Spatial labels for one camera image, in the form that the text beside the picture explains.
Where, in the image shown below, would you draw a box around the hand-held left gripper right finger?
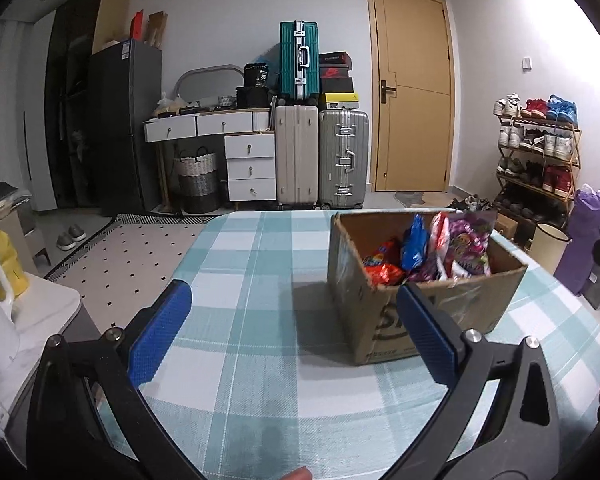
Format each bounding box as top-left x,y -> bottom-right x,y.
385,282 -> 561,480

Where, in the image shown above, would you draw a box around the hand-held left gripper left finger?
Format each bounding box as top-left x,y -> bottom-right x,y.
26,279 -> 206,480

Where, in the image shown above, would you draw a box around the purple white snack packet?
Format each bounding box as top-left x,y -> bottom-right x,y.
405,259 -> 443,283

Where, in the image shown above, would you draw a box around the red foil snack packet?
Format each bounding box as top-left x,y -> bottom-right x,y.
367,262 -> 407,287

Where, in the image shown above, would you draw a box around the blue cookie packet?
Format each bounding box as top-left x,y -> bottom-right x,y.
400,213 -> 429,273

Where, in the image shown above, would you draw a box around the red cookie packet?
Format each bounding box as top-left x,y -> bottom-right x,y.
362,239 -> 403,271

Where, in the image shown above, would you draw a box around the red white snack packet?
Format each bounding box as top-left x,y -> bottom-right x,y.
427,211 -> 452,281

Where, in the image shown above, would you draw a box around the purple candy packet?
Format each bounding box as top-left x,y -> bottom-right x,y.
444,211 -> 497,277

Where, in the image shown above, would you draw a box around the purple bag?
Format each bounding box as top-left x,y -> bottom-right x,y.
554,184 -> 600,296

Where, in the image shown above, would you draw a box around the beige waste bin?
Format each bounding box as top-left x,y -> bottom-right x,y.
528,222 -> 572,276

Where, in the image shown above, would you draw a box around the rows of racked shoes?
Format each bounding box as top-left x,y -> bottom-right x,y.
494,92 -> 581,226

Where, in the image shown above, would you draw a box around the dotted cream rug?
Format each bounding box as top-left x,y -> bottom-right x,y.
44,213 -> 223,321

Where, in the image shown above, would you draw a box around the small cardboard box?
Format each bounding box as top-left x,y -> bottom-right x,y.
495,212 -> 520,241

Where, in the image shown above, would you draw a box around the pile of loose sneakers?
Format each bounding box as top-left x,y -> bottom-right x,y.
447,194 -> 496,213

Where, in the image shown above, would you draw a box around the wooden shoe rack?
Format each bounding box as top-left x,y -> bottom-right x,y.
495,114 -> 583,231

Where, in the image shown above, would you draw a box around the woven laundry basket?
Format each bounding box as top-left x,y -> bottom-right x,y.
174,146 -> 220,215

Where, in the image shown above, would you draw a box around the white plastic jug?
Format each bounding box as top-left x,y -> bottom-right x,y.
0,232 -> 21,373

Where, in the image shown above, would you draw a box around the yellow bag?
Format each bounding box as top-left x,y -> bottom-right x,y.
0,220 -> 31,301

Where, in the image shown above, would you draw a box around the grey small cabinet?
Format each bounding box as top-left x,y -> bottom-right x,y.
0,185 -> 52,267

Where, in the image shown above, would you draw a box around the white drawer cabinet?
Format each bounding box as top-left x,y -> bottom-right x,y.
224,132 -> 277,211

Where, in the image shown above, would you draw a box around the silver suitcase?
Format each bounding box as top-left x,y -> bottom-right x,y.
318,109 -> 371,210

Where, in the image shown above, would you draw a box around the black refrigerator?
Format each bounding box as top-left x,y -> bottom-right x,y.
87,39 -> 163,217

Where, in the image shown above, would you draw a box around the white dressing desk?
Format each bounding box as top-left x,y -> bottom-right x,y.
144,107 -> 277,213

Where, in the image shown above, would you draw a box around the beige suitcase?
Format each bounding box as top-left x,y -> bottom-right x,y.
274,104 -> 320,208

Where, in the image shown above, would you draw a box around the wooden door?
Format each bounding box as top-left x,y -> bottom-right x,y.
365,0 -> 456,193

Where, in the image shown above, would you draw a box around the cream plastic bag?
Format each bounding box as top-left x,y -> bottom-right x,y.
152,92 -> 182,117

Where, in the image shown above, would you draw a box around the dark wardrobe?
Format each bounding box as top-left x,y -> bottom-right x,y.
45,0 -> 131,208

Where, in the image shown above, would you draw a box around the black storage box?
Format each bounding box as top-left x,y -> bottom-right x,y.
235,86 -> 276,110

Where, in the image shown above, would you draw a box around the white tall cabinet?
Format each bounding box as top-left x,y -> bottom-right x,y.
0,10 -> 57,213

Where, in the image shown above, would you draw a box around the dark shoe box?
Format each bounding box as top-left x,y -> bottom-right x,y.
320,77 -> 354,94

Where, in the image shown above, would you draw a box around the grey arched mirror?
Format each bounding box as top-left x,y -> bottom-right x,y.
174,64 -> 244,106

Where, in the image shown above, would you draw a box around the black bag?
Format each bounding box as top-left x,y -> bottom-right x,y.
242,62 -> 272,87

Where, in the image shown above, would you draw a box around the teal suitcase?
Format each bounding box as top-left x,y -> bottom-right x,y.
279,20 -> 321,101

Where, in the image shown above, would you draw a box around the brown paper bag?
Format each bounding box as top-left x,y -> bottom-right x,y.
146,11 -> 170,51

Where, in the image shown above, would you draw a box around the tall cardboard box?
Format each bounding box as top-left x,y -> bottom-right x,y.
91,0 -> 131,56

